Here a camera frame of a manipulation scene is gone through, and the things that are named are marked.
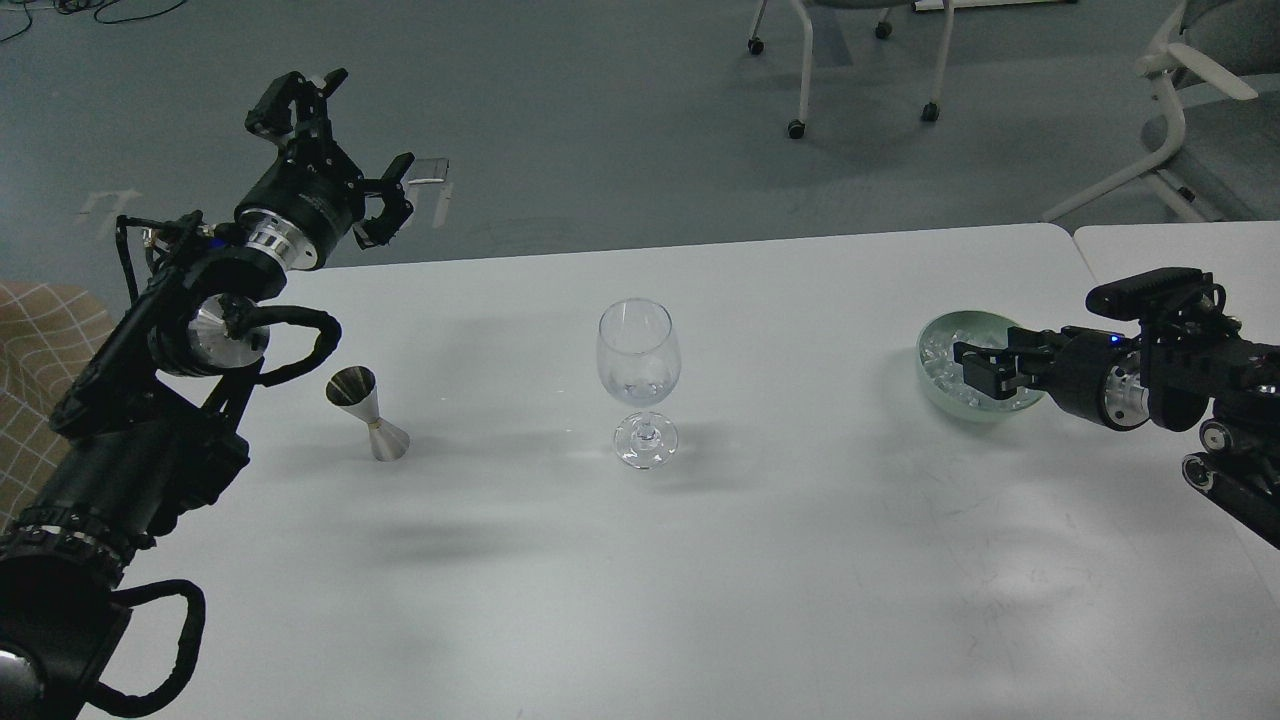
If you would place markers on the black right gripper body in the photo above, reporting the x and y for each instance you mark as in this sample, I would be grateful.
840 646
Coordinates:
1094 375

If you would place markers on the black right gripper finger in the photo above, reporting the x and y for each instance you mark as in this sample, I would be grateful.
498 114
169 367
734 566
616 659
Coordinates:
965 352
998 381

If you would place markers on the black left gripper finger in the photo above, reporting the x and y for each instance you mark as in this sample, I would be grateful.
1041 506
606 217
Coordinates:
293 110
396 209

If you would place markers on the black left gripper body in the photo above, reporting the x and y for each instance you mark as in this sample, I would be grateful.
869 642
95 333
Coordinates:
308 200

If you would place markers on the steel double jigger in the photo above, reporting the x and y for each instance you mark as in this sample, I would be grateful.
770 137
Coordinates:
355 391

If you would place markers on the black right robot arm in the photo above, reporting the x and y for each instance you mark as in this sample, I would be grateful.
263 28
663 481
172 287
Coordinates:
1188 368

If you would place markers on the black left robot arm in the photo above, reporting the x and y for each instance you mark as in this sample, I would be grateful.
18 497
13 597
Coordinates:
152 419

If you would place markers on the pile of ice cubes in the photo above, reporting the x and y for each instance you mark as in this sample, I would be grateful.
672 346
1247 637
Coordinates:
947 377

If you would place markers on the clear wine glass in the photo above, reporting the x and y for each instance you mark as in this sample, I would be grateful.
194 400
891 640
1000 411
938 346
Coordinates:
638 361

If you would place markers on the green bowl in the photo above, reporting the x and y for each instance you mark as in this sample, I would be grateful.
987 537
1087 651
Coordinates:
966 319

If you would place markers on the silver floor socket plate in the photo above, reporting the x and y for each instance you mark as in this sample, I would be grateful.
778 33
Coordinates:
427 171

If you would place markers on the grey white office chair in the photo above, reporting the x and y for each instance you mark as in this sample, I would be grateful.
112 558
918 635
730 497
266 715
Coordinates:
1212 149

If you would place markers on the beige checked cushion seat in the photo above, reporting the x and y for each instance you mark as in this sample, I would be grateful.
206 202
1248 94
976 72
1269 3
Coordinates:
49 332

